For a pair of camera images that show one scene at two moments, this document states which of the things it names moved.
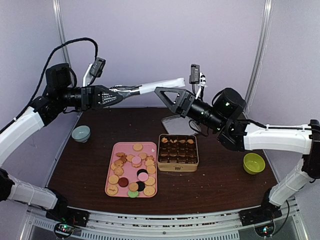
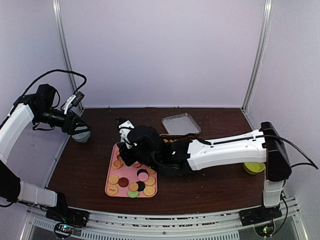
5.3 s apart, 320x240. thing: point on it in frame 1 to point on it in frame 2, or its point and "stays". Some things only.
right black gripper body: x=184 y=110 to x=128 y=159
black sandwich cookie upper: x=141 y=170 stays
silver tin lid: x=178 y=125 stays
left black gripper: x=89 y=97 to x=68 y=125
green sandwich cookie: x=133 y=194 stays
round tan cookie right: x=151 y=169 stays
